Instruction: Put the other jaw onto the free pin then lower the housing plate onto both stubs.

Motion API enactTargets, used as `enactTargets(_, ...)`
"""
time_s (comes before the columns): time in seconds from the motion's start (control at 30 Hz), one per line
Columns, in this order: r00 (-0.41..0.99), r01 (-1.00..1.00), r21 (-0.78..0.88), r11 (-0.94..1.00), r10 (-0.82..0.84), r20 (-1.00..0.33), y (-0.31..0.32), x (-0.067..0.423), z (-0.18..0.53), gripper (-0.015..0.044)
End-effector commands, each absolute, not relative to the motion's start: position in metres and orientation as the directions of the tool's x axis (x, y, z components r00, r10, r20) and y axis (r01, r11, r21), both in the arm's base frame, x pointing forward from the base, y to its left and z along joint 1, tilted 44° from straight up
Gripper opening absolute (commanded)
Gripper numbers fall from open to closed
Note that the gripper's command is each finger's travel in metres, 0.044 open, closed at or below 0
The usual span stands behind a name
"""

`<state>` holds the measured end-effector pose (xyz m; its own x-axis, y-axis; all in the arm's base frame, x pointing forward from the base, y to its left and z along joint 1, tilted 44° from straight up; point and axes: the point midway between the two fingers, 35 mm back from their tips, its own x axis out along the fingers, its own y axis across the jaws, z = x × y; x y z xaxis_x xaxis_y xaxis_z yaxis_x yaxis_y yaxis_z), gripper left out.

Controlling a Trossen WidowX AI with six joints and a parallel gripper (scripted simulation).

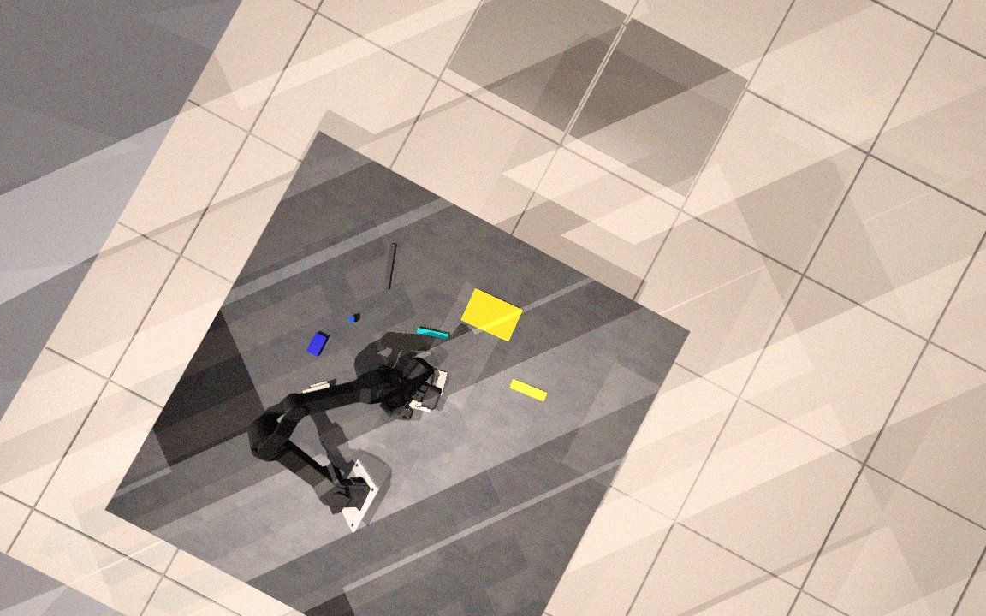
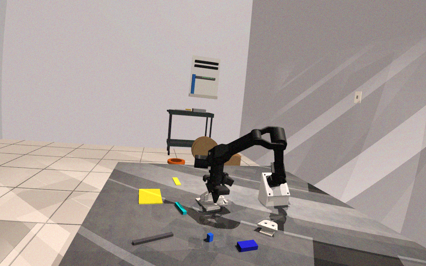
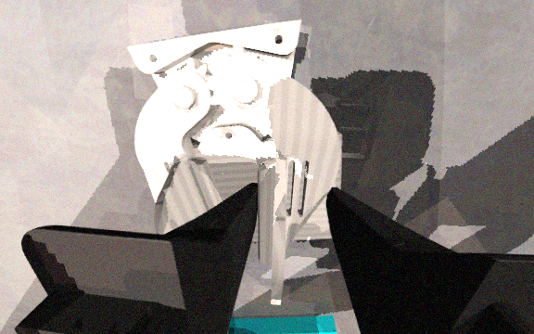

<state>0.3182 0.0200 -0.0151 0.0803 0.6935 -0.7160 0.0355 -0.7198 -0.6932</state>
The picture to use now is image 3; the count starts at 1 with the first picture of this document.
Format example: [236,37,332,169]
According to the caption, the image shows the cyan rectangular block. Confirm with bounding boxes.
[227,315,337,334]

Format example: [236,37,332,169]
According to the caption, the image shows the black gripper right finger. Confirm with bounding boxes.
[326,187,534,334]

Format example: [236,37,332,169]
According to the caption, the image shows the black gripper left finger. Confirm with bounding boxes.
[21,183,258,334]

